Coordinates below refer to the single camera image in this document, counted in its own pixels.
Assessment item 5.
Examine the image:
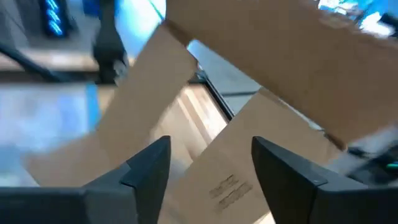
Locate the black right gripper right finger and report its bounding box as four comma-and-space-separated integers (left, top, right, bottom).
251, 136, 368, 224

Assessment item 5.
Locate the dark device with blue lights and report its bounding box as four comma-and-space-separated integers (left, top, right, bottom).
18, 0, 77, 40

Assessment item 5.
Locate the brown cardboard box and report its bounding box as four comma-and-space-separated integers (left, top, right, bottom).
23, 0, 398, 224

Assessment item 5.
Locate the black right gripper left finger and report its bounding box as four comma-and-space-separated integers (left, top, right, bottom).
83, 135, 172, 224

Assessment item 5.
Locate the white mesh pouch blue trim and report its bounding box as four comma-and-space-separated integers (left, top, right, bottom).
0, 82, 102, 187

